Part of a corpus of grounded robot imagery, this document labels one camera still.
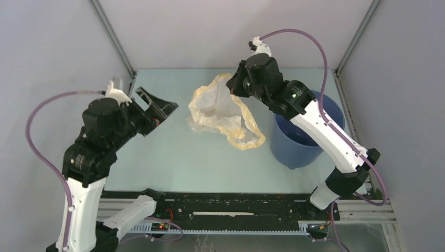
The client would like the blue plastic trash bin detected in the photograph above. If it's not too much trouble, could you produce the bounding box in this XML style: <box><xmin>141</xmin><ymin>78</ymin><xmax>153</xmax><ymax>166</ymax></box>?
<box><xmin>270</xmin><ymin>89</ymin><xmax>346</xmax><ymax>170</ymax></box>

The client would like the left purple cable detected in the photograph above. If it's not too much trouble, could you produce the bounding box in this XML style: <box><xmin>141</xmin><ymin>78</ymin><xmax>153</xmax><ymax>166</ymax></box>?
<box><xmin>25</xmin><ymin>90</ymin><xmax>107</xmax><ymax>252</ymax></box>

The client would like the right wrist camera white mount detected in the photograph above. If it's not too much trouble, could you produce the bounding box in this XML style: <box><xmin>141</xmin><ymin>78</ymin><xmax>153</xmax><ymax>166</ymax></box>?
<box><xmin>248</xmin><ymin>36</ymin><xmax>272</xmax><ymax>57</ymax></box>

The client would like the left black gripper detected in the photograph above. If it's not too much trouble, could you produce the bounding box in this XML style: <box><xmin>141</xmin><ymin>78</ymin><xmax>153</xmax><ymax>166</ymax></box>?
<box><xmin>112</xmin><ymin>85</ymin><xmax>180</xmax><ymax>146</ymax></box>

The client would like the left circuit board with leds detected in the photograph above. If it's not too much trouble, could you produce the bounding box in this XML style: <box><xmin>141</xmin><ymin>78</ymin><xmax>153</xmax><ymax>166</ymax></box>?
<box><xmin>150</xmin><ymin>223</ymin><xmax>169</xmax><ymax>232</ymax></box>

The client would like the aluminium corner profile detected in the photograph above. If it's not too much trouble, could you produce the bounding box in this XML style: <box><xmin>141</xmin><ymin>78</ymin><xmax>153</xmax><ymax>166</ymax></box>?
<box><xmin>88</xmin><ymin>0</ymin><xmax>136</xmax><ymax>78</ymax></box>
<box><xmin>335</xmin><ymin>0</ymin><xmax>383</xmax><ymax>75</ymax></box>

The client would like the right aluminium corner profile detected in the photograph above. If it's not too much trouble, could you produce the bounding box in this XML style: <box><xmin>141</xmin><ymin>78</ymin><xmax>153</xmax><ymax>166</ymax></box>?
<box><xmin>335</xmin><ymin>0</ymin><xmax>383</xmax><ymax>75</ymax></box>

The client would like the left aluminium corner profile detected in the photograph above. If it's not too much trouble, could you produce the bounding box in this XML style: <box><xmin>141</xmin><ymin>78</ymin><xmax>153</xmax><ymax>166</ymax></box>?
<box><xmin>88</xmin><ymin>0</ymin><xmax>136</xmax><ymax>78</ymax></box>

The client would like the translucent white yellow trash bag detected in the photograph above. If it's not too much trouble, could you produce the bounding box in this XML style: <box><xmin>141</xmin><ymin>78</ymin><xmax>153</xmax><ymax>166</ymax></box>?
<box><xmin>186</xmin><ymin>73</ymin><xmax>266</xmax><ymax>151</ymax></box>

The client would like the right circuit board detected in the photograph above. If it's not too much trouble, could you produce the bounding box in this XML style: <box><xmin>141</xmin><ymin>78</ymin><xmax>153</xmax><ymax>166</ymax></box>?
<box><xmin>306</xmin><ymin>224</ymin><xmax>329</xmax><ymax>233</ymax></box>

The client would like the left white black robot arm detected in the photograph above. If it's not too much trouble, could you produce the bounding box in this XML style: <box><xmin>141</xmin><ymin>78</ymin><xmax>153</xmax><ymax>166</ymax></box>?
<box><xmin>47</xmin><ymin>87</ymin><xmax>178</xmax><ymax>251</ymax></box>

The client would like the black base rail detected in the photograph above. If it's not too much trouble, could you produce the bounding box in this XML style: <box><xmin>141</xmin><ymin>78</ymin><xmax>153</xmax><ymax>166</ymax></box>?
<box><xmin>98</xmin><ymin>188</ymin><xmax>340</xmax><ymax>234</ymax></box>

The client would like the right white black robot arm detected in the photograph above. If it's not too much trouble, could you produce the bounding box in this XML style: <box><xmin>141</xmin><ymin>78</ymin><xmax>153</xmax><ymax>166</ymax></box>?
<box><xmin>226</xmin><ymin>53</ymin><xmax>380</xmax><ymax>219</ymax></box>

